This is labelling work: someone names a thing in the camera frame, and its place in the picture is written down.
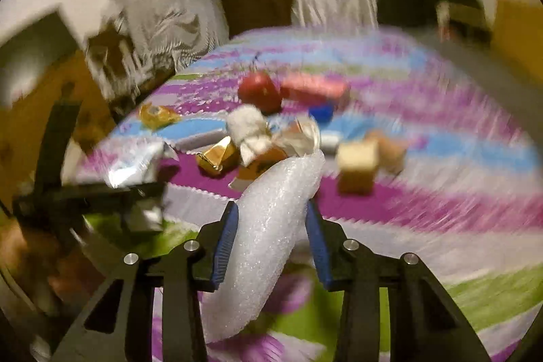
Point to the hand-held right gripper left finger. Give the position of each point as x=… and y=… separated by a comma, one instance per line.
x=224, y=245

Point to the blue plastic cap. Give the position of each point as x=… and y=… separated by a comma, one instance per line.
x=322, y=112

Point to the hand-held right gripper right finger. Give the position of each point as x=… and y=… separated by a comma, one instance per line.
x=318, y=251

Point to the orange candy wrapper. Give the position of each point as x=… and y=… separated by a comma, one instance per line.
x=157, y=116

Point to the striped floral bedsheet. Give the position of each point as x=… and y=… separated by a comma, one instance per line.
x=424, y=175

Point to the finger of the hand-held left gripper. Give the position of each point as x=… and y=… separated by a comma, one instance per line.
x=114, y=198

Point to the black flat screen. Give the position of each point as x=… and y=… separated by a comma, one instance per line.
x=34, y=48

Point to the pink cardboard box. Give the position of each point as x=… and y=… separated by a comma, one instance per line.
x=314, y=90

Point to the wooden dresser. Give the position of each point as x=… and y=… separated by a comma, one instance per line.
x=25, y=120

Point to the grey blanket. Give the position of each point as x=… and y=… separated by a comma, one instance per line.
x=488, y=65

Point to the wooden chair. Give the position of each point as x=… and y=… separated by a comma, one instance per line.
x=106, y=46

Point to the white crumpled plastic tube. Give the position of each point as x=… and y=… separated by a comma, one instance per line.
x=331, y=140

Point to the orange snack packet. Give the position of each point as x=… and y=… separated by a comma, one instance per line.
x=265, y=160

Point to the white foam sheet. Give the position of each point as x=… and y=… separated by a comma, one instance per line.
x=263, y=239

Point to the grey yarn ball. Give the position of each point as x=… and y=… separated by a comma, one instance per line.
x=248, y=122

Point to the yellow sponge block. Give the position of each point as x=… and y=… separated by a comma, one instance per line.
x=356, y=165

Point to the light wooden board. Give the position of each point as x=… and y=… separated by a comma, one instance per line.
x=519, y=27

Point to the silver foil snack wrapper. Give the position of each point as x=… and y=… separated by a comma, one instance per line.
x=131, y=165

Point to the grey striped bedding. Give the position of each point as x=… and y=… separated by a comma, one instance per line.
x=169, y=27

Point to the gold foil wrapper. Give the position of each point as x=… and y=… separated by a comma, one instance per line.
x=216, y=156

